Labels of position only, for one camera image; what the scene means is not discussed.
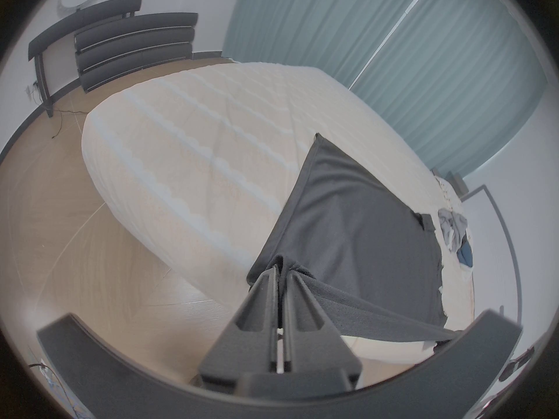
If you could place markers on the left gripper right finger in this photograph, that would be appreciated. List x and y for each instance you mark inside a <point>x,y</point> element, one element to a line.
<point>312,343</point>

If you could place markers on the blue-green curtain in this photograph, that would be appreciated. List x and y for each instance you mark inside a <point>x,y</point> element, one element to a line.
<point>305,20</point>
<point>463,81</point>

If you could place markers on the black T-shirt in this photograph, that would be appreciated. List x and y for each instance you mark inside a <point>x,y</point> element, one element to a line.
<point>349,225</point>

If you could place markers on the pile of clothes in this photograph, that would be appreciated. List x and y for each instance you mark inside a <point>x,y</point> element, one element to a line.
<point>454,229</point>

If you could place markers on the bed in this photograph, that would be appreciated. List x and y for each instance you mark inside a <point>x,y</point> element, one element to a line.
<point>196,146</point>

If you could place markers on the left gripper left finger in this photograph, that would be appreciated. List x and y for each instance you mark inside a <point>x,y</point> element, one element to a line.
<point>244,343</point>

